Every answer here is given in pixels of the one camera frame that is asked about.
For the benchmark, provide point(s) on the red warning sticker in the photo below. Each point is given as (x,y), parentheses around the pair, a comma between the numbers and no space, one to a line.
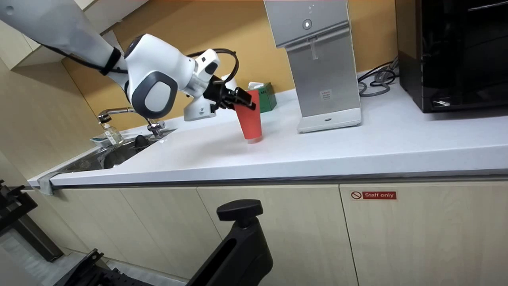
(374,196)

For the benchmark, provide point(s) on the black countertop appliance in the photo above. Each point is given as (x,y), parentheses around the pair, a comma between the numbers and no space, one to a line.
(461,53)

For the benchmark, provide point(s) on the black metal stand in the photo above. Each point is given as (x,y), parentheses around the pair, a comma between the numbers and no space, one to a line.
(18,212)

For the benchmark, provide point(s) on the white silver water dispenser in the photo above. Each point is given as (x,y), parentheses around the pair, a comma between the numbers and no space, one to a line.
(323,64)

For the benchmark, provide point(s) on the black round scrubber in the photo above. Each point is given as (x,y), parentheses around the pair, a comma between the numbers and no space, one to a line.
(142,142)

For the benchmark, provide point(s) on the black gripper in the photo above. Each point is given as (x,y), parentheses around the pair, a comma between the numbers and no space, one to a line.
(218,94)

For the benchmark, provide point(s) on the stainless steel sink basin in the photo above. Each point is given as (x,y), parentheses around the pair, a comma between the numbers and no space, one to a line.
(106,156)

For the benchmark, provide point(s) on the green tissue box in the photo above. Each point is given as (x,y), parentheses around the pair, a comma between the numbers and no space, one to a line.
(267,96)

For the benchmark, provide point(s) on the beige cabinet door with sticker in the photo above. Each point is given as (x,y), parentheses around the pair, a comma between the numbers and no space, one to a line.
(434,244)

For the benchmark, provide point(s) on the pink plastic cup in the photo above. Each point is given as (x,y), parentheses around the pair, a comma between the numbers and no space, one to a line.
(252,121)

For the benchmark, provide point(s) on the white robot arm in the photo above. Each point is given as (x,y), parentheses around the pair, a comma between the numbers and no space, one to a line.
(144,80)

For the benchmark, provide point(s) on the chrome sink faucet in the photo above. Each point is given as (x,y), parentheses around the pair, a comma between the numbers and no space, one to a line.
(125,112)

